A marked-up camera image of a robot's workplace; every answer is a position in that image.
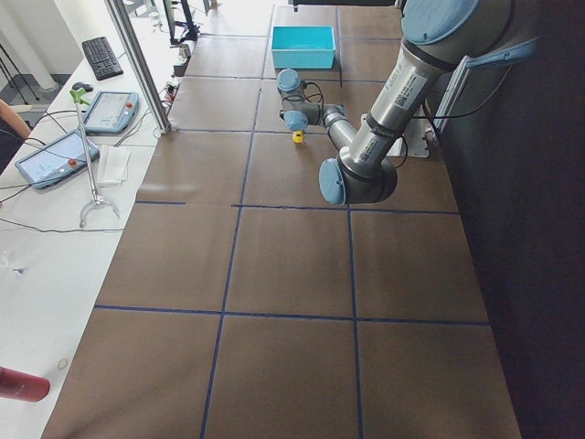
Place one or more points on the seated person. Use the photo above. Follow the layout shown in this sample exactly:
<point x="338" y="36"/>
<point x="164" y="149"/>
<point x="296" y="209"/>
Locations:
<point x="14" y="131"/>

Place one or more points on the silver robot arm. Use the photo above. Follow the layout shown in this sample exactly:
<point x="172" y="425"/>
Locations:
<point x="437" y="35"/>

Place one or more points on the yellow beetle toy car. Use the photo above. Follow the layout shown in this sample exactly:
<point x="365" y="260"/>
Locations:
<point x="298" y="137"/>

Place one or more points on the metal reach grabber tool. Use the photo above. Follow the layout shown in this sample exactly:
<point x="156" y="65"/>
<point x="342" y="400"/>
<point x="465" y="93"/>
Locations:
<point x="97" y="200"/>

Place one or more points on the black computer mouse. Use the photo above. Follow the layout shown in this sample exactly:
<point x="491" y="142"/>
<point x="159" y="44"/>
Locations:
<point x="82" y="86"/>

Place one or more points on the blue teach pendant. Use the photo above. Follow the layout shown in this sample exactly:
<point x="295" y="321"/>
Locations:
<point x="55" y="162"/>
<point x="111" y="112"/>

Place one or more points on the turquoise plastic bin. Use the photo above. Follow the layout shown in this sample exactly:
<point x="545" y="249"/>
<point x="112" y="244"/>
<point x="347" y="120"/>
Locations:
<point x="303" y="47"/>

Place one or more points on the far blue teach pendant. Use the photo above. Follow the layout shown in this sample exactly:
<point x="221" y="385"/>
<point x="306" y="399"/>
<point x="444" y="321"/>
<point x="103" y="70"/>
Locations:
<point x="111" y="112"/>

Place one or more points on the aluminium frame post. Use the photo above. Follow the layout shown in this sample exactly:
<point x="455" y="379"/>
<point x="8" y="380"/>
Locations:
<point x="124" y="28"/>

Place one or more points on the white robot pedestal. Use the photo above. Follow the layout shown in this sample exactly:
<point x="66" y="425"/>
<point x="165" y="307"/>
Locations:
<point x="416" y="140"/>

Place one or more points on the black computer keyboard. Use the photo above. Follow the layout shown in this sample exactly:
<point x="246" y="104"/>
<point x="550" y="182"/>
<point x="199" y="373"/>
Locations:
<point x="102" y="60"/>

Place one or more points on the near blue teach pendant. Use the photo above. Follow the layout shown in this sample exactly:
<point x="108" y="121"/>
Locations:
<point x="55" y="162"/>

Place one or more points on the red cylinder bottle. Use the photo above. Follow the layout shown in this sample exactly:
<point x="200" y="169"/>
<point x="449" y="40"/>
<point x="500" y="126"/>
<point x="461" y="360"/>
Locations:
<point x="17" y="385"/>

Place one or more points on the white folded cloth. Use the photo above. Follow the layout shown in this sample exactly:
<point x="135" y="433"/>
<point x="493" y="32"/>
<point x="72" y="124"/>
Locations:
<point x="113" y="166"/>

